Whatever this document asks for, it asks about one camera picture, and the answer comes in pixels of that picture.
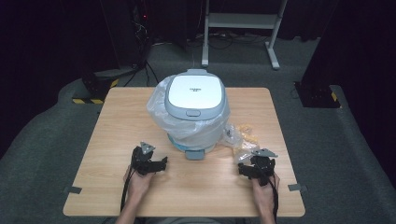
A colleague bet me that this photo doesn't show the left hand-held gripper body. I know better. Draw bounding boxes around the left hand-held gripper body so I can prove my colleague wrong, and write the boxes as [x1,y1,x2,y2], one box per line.
[130,141,157,175]

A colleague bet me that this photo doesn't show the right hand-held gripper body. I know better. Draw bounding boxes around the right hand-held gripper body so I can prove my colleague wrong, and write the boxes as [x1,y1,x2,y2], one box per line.
[250,148,278,187]

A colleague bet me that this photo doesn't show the clear plastic bag yellow contents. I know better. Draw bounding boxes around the clear plastic bag yellow contents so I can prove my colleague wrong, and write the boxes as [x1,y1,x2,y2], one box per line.
[233,123,262,164]

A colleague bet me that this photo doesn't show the person's left hand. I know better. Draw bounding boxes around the person's left hand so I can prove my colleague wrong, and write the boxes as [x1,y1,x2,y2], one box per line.
[123,169,156,203]

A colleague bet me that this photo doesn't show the person's right hand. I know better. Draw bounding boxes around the person's right hand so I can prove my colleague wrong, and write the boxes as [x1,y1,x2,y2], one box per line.
[251,175,280,213]

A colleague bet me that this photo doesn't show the crumpled clear plastic wrapper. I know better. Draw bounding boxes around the crumpled clear plastic wrapper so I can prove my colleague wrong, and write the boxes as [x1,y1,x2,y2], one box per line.
[221,122,243,147]

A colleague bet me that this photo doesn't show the grey tape piece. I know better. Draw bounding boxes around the grey tape piece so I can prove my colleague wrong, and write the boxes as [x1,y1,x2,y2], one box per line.
[287,183,308,192]
[63,185,83,195]

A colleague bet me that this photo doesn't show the white lidded trash bin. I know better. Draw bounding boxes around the white lidded trash bin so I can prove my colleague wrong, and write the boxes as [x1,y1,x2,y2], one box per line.
[146,74,232,149]

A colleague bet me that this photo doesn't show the black stand base striped tape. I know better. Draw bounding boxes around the black stand base striped tape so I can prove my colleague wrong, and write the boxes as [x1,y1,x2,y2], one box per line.
[293,80,342,109]
[71,67,121,105]

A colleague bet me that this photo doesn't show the white metal stand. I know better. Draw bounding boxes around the white metal stand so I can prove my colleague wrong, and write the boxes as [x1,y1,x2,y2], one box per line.
[201,0,290,71]

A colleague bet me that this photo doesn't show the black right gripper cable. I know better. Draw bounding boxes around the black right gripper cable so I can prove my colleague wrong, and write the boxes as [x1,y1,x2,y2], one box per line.
[266,174,280,224]

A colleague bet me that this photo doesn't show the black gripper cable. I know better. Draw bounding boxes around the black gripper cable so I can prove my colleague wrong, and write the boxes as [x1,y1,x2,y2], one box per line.
[120,167,135,213]
[266,174,280,224]

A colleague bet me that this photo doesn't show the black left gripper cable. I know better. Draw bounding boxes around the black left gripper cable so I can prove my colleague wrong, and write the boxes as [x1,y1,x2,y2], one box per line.
[120,167,135,213]

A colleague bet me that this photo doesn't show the dark equipment rack with wires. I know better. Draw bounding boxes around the dark equipment rack with wires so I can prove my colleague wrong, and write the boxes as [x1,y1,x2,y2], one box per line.
[129,0,161,88]

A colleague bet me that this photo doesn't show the black floor cables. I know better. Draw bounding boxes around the black floor cables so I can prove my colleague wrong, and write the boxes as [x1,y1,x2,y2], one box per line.
[186,30,269,50]

